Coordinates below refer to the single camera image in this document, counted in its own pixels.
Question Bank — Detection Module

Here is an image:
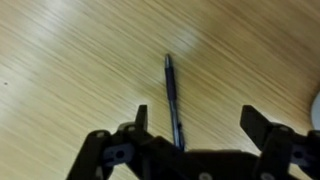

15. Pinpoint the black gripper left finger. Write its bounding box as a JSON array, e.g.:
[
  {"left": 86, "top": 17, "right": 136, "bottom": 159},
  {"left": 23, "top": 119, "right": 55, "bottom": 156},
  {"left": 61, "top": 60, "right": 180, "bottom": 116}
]
[{"left": 65, "top": 104, "right": 158, "bottom": 180}]

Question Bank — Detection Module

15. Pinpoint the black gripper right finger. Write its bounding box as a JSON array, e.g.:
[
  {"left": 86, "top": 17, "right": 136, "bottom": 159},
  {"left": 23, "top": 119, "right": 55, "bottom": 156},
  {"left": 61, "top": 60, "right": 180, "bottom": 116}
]
[{"left": 239, "top": 104, "right": 320, "bottom": 180}]

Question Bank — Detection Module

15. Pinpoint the black pen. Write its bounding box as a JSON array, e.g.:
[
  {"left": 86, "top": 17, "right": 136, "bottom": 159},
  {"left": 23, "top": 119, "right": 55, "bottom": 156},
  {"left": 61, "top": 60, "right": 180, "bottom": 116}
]
[{"left": 164, "top": 53, "right": 186, "bottom": 152}]

